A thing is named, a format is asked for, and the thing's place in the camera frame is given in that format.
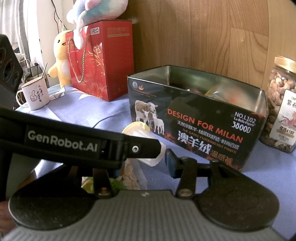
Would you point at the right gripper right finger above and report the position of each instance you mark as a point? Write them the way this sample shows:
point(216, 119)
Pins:
point(188, 170)

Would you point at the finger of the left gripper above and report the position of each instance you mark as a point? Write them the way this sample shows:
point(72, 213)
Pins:
point(138, 147)

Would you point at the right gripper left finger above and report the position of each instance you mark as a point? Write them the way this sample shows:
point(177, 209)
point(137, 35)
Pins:
point(101, 176)

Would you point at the dark green snack packet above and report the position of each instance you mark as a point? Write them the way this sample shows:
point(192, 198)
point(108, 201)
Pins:
point(88, 185)

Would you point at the white jelly cup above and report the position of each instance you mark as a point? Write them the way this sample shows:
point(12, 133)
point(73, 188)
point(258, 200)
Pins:
point(139, 129)

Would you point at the nut packet orange label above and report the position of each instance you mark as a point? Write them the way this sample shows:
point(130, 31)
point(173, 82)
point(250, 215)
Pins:
point(132, 177)

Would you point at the person's left hand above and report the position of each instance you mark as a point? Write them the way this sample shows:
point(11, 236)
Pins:
point(6, 221)

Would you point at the white mug with drawing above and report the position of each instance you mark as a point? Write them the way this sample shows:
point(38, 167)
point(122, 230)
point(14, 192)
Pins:
point(36, 94)

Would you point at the black sheep tin box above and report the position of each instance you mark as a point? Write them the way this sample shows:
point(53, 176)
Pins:
point(212, 116)

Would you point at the yellow plush duck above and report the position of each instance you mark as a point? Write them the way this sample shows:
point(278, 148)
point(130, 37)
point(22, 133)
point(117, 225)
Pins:
point(61, 67)

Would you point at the red gift bag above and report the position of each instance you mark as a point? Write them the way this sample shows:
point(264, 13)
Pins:
point(101, 66)

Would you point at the blue printed cloth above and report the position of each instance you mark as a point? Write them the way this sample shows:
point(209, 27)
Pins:
point(268, 166)

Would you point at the cashew nut jar gold lid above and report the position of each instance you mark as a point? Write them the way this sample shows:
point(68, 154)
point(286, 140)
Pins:
point(279, 130)

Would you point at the wooden pattern board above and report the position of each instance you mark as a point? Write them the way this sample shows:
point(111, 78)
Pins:
point(238, 39)

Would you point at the pastel plush dolphin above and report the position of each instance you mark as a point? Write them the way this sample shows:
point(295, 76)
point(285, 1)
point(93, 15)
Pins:
point(86, 12)

